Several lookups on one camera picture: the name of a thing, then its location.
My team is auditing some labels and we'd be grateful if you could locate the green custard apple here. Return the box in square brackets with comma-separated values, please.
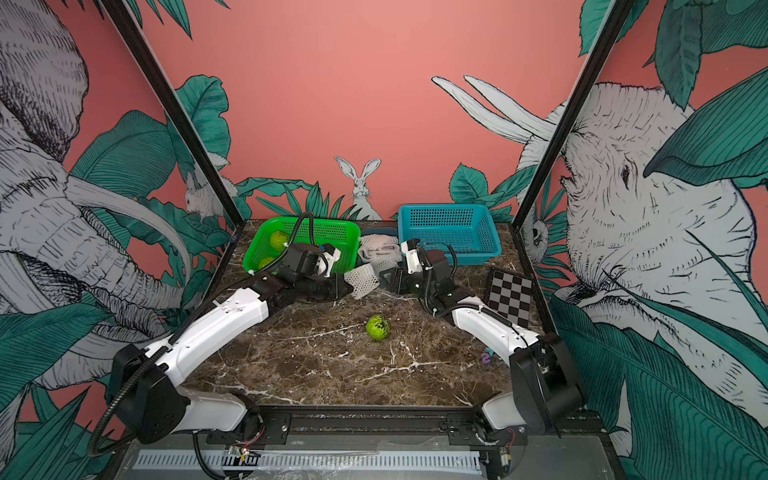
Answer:
[258, 257, 275, 270]
[366, 315, 390, 341]
[269, 230, 290, 253]

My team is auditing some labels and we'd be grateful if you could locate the white foam net sleeve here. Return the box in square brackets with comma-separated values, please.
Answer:
[344, 263, 380, 300]

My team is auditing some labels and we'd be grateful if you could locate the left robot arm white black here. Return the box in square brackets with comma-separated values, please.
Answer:
[108, 273, 353, 444]

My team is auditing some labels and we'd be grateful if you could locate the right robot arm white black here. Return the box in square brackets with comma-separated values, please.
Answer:
[380, 241, 586, 444]

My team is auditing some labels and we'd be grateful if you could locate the green custard apple front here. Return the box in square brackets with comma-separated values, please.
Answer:
[258, 257, 275, 270]

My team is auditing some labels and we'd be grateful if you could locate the stack of white foam nets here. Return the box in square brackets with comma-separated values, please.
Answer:
[358, 234, 402, 272]

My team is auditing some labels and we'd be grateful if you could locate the bright green plastic basket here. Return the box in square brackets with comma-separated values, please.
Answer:
[242, 217, 361, 273]

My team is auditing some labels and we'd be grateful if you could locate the teal plastic basket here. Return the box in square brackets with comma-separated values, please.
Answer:
[397, 204, 502, 266]

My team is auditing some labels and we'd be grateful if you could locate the dark blue small bin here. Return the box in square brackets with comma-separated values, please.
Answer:
[360, 227, 399, 241]

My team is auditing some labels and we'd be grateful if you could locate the black white checkerboard plate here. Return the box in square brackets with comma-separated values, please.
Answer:
[484, 267, 533, 327]

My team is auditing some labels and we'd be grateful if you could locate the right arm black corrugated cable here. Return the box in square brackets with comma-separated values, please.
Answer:
[419, 242, 460, 277]

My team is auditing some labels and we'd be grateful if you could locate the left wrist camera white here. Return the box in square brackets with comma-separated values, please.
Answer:
[316, 244, 341, 278]

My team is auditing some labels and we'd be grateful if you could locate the black front mounting rail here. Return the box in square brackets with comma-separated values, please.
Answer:
[180, 405, 602, 450]

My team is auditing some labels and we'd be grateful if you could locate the white slotted cable duct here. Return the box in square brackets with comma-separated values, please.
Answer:
[131, 450, 483, 475]

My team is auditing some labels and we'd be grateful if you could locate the black left frame post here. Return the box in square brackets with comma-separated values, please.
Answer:
[101, 0, 245, 228]

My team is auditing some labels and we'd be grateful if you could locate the black frame post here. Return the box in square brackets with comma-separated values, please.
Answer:
[512, 0, 634, 231]
[101, 0, 245, 228]

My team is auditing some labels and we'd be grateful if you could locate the black right frame post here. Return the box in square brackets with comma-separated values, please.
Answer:
[512, 0, 634, 231]

